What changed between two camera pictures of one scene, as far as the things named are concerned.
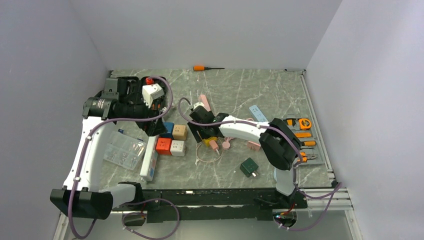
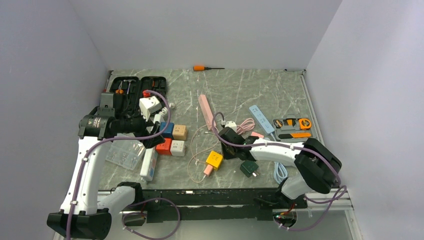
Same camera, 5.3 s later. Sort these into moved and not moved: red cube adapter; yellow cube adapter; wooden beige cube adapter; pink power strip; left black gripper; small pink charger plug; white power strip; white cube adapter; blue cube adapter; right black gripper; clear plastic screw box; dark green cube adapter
Moved: small pink charger plug; left black gripper; yellow cube adapter; right black gripper
Not moved: white cube adapter; red cube adapter; pink power strip; clear plastic screw box; wooden beige cube adapter; white power strip; blue cube adapter; dark green cube adapter
